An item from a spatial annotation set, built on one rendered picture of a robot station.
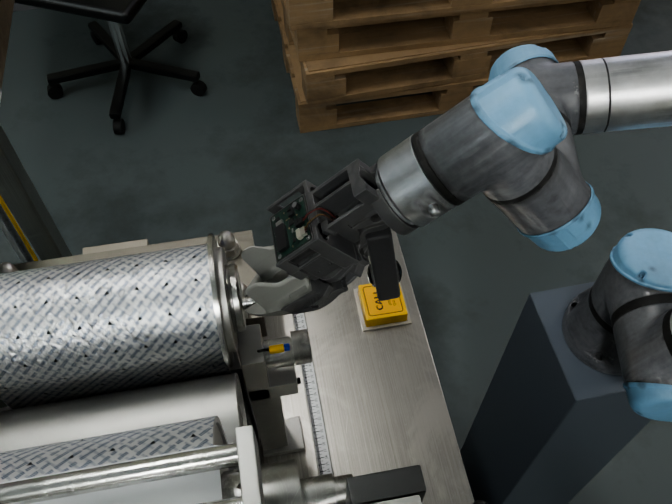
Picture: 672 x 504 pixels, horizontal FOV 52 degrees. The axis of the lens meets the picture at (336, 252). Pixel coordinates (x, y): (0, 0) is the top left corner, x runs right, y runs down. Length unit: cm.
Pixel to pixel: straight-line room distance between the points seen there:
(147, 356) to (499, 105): 42
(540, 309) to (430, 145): 66
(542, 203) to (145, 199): 205
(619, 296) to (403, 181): 51
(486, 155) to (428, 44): 202
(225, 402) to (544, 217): 36
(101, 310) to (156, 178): 191
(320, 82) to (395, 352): 155
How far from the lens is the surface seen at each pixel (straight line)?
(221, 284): 70
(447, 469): 105
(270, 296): 69
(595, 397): 115
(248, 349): 77
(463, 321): 221
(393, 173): 59
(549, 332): 118
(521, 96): 57
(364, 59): 252
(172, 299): 70
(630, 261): 100
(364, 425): 106
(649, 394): 95
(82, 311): 72
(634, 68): 75
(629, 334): 99
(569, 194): 64
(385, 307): 112
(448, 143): 58
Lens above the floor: 189
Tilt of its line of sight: 55 degrees down
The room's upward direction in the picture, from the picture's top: straight up
